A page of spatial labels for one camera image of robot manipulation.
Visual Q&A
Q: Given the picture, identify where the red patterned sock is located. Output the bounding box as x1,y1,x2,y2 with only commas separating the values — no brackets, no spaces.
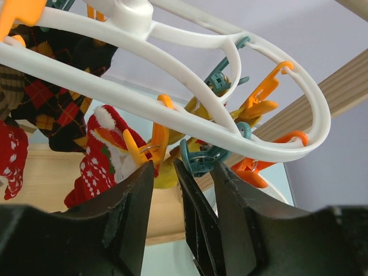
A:
64,105,147,208
1,120,28,200

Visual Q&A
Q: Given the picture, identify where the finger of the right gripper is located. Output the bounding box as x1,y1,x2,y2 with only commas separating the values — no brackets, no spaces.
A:
174,159,226,276

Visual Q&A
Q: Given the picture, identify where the white plastic clip hanger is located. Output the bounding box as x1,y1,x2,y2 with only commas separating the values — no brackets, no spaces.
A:
1,1,331,163

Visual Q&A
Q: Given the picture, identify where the black argyle sock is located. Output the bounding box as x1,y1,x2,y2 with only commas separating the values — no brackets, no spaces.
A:
10,25,117,152

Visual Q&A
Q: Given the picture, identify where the yellow-orange peg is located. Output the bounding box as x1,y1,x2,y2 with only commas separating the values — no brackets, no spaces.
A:
87,5,106,22

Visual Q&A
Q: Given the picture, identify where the wooden clothes rack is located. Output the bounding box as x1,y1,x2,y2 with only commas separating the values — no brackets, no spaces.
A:
0,0,368,245

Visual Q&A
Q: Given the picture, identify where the teal clothes peg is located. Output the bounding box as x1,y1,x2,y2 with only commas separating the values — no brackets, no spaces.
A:
46,0,75,11

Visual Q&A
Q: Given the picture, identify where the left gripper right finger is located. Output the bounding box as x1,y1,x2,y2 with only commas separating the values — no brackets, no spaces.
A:
212,163,367,275

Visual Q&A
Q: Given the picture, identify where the orange clothes peg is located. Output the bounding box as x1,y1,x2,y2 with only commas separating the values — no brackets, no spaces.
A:
1,0,47,43

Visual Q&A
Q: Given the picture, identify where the brown striped hanging sock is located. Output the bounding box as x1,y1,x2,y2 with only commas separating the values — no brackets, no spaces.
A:
1,64,25,121

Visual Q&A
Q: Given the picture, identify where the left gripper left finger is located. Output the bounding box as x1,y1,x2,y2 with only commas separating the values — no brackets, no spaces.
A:
1,162,154,275

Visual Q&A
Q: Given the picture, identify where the white perforated plastic basket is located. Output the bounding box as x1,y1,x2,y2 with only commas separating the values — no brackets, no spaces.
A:
211,172,288,219

